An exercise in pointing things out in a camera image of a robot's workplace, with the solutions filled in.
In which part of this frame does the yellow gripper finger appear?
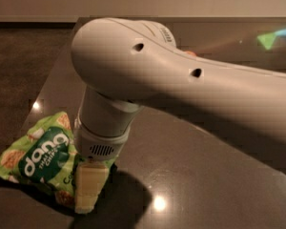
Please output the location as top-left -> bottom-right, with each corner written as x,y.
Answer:
74,161 -> 109,214

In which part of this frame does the green rice chip bag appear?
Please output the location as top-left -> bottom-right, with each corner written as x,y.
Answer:
0,112 -> 113,211

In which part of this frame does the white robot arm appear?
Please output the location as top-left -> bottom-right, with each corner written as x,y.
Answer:
71,18 -> 286,214

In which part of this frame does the red apple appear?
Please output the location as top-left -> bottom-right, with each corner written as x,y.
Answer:
184,51 -> 197,56

